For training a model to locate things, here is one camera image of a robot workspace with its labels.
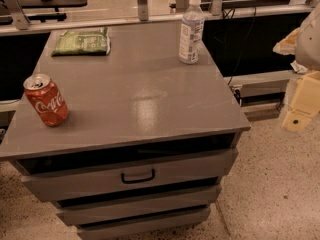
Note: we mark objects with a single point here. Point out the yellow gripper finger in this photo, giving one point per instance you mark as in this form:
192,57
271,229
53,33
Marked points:
305,103

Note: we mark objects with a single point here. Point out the clear plastic water bottle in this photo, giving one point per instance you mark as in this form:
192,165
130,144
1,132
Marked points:
191,32

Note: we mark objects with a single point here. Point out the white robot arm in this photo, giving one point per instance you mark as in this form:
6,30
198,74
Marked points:
304,44

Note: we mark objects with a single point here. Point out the green jalapeno chip bag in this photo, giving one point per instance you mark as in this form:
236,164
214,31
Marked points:
83,42

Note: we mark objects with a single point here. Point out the grey drawer cabinet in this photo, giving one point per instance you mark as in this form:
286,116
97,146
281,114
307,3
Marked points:
138,102

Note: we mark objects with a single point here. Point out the middle grey drawer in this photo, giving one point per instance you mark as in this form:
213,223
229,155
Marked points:
139,205

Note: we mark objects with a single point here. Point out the grey drawer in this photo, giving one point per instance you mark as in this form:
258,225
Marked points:
139,205
129,227
91,181

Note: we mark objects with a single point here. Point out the bottom grey drawer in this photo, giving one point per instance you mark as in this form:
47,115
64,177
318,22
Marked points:
129,227

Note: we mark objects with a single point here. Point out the top grey drawer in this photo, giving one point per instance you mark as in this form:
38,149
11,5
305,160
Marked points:
91,181

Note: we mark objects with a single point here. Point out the red Coca-Cola can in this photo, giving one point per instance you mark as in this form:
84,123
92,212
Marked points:
46,98

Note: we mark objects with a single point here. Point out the black drawer handle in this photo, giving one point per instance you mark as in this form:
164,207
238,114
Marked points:
138,178

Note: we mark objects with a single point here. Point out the metal railing frame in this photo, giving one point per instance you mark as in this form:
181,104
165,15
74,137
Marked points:
123,12

